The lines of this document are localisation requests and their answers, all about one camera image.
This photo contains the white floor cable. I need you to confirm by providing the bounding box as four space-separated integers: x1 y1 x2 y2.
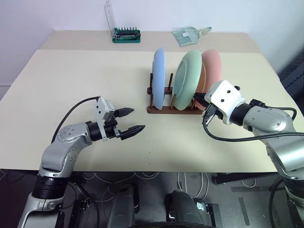
176 171 210 198

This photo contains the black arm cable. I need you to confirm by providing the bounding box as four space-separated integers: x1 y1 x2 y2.
201 99 304 143
51 95 101 144

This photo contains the grey floor tape strip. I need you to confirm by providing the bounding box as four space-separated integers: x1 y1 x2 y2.
238 196 250 227
231 186 271 192

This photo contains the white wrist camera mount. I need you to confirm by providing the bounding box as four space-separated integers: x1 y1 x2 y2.
204 80 247 125
94 96 116 142

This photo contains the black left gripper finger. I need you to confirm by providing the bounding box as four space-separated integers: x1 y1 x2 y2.
114 107 135 118
119 124 146 141

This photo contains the green packaged dustpan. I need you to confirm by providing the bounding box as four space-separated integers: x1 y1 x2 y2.
171 26 213 47

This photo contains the light green plate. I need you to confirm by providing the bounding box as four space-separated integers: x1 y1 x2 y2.
171 50 203 112

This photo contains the small metal floor bracket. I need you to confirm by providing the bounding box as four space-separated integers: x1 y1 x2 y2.
80 199 93 210

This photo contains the black table frame bar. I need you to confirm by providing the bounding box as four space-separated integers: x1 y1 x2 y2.
212 171 279 186

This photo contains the dark ribbed panel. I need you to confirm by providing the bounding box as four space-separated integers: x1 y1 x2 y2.
277 46 304 101

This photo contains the dark wooden dish rack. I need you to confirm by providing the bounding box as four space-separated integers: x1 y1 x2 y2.
146 72 206 115

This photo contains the pink red plate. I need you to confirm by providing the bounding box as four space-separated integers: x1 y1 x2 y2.
191 48 223 110

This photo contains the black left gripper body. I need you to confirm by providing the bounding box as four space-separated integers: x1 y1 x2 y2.
104 115 123 140

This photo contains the dark rounded shape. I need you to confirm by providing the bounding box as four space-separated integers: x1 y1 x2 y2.
165 189 203 228
104 183 141 222

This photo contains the green screwdriver bit set box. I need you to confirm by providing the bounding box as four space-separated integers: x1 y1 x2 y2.
104 0 142 44

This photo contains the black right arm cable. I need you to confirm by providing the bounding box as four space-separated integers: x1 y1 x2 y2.
201 99 304 143

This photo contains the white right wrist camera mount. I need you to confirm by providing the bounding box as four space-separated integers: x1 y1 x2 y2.
204 80 247 125

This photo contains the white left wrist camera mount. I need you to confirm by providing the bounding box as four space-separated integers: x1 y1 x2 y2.
94 96 116 142

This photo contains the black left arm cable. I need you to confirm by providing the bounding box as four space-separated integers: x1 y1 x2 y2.
51 95 101 144

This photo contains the light blue plate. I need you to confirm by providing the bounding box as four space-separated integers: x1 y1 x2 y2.
152 47 166 111

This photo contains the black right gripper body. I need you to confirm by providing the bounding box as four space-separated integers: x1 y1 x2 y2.
205 102 224 121

